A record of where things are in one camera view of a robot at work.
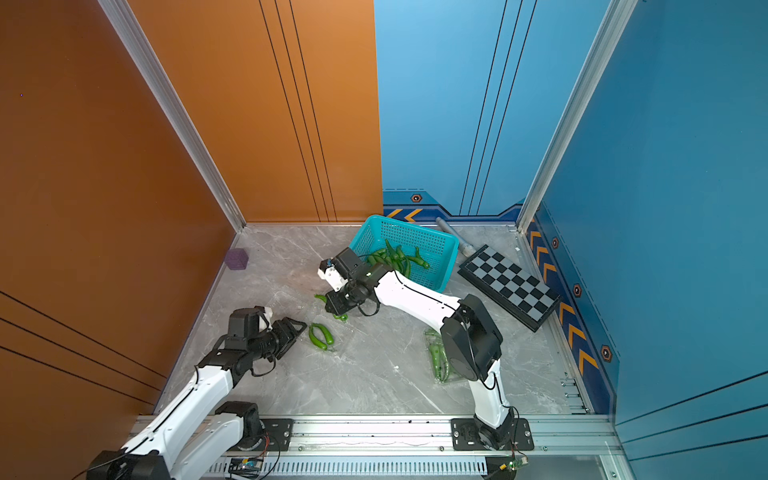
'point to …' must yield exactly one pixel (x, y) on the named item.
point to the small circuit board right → (519, 462)
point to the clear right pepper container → (441, 369)
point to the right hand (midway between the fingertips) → (331, 304)
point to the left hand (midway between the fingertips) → (304, 325)
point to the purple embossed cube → (236, 259)
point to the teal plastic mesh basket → (438, 251)
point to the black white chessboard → (509, 287)
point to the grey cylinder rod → (465, 248)
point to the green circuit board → (245, 467)
